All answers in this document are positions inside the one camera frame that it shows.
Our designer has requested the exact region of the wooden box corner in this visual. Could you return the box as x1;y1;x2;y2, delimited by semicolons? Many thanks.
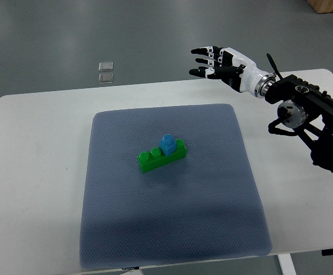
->
307;0;333;14

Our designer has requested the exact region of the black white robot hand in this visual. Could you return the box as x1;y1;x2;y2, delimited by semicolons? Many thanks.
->
189;46;276;99

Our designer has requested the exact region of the blue toy block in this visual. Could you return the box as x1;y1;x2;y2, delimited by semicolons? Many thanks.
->
159;134;177;156

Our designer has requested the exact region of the green four-stud toy block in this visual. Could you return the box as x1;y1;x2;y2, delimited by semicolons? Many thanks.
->
137;139;187;173

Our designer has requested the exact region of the blue-grey mesh mat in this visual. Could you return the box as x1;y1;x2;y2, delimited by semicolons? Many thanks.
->
80;104;272;269

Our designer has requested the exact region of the upper metal floor plate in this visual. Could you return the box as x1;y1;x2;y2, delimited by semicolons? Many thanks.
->
98;61;114;72

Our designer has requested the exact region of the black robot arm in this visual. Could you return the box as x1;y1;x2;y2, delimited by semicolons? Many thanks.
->
264;54;333;172

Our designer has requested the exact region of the white table leg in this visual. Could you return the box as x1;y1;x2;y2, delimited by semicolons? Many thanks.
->
277;254;296;275

